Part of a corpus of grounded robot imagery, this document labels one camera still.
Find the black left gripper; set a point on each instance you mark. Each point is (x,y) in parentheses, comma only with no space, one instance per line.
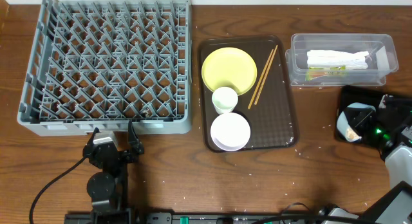
(120,155)

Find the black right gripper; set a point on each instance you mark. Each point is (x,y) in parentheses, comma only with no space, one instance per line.
(358,124)

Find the light blue bowl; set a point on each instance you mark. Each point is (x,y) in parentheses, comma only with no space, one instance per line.
(355,120)

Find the green snack wrapper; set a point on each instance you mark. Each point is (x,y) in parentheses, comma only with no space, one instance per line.
(317,72)

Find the white pink bowl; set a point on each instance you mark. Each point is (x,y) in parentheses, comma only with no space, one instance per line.
(230,132)

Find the pale green plastic cup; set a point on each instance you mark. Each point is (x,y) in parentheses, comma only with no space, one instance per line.
(224,100)

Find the yellow plastic plate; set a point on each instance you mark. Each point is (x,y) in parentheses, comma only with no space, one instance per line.
(229,67)

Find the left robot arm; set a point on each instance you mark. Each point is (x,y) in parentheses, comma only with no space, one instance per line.
(108,188)

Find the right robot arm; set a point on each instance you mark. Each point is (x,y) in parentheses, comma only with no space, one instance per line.
(395,205)

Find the black waste tray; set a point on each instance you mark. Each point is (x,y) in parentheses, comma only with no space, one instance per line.
(352,94)

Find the clear plastic waste bin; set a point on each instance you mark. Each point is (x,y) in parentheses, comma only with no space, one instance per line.
(381,61)

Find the grey plastic dishwasher rack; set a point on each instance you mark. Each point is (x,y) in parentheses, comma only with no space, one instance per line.
(109,65)

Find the rice and food scraps pile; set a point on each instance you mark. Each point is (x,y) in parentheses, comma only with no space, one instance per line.
(351,136)

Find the dark brown serving tray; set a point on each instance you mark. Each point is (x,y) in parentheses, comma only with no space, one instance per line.
(272,121)

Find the wooden chopstick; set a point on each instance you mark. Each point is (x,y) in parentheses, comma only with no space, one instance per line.
(265,75)
(260,79)

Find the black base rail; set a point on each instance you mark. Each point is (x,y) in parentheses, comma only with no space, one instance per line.
(165,218)

